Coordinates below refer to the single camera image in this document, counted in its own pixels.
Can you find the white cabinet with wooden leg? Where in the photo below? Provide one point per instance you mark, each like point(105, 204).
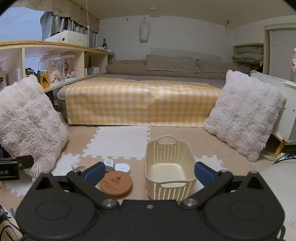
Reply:
point(289, 111)

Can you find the brown bed pillow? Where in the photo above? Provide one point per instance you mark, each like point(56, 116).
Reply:
point(217, 66)
point(171, 63)

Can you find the round cork coaster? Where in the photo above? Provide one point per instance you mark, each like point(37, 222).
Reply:
point(116, 183)

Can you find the folded beige blankets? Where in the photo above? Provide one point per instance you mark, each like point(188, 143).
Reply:
point(249, 55)

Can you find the white pump bottle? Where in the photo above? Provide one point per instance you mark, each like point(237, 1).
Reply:
point(1, 78)

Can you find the clear box with white doll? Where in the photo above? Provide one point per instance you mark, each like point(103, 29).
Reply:
point(55, 70)

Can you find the yellow checked bed cover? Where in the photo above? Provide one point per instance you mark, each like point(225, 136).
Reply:
point(138, 102)

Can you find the white cloth with black lines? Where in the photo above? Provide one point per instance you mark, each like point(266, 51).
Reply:
point(7, 224)

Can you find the beige scalloped valance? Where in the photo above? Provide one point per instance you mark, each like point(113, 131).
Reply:
point(69, 9)

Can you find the tissue box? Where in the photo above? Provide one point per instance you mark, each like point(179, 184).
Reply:
point(93, 70)

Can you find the white hanging pouch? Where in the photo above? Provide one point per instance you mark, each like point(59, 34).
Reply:
point(144, 31)

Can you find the wooden shelf unit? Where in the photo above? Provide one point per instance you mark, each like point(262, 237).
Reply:
point(79, 60)

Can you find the white headboard panel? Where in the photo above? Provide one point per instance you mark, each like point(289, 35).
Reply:
point(208, 54)

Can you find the small white cylinder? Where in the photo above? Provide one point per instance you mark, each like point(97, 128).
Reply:
point(73, 165)

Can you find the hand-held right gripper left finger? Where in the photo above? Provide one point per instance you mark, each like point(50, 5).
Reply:
point(94, 172)

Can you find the round smoke detector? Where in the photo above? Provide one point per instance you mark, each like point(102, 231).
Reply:
point(153, 8)

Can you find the yellow printed box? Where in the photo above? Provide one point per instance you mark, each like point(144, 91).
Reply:
point(44, 81)

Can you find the clear box with red-haired doll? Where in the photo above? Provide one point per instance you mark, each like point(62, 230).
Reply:
point(68, 68)

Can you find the white beanbag cushion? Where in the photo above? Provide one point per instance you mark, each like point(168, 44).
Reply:
point(284, 185)

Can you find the white fluffy pillow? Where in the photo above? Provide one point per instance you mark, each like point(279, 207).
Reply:
point(27, 120)
point(245, 115)

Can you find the white open wall shelf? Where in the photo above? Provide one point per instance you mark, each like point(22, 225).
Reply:
point(234, 58)

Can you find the white louvred closet door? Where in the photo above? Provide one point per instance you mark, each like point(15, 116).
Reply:
point(282, 53)

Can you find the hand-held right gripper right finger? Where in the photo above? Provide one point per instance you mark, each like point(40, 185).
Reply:
point(204, 173)

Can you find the green glass bottle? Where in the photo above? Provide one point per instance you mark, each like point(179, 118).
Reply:
point(104, 44)

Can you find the clear bottle with red label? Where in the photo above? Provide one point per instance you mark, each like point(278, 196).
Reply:
point(293, 67)

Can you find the white storage box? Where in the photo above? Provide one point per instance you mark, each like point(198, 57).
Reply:
point(69, 37)

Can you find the beige foam mat tile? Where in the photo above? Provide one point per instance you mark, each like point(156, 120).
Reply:
point(208, 143)
point(136, 166)
point(78, 139)

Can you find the white round tape measure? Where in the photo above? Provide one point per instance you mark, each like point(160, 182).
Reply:
point(122, 167)

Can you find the white power adapter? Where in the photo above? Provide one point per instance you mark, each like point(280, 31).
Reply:
point(108, 163)

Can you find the cream plastic lattice basket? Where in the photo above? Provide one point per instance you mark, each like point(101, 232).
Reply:
point(168, 169)

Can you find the white foam mat tile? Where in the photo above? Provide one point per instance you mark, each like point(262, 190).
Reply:
point(115, 143)
point(62, 163)
point(212, 162)

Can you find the white upright books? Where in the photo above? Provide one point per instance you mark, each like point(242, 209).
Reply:
point(13, 76)

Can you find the grey curtain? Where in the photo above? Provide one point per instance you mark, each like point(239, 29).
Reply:
point(57, 23)

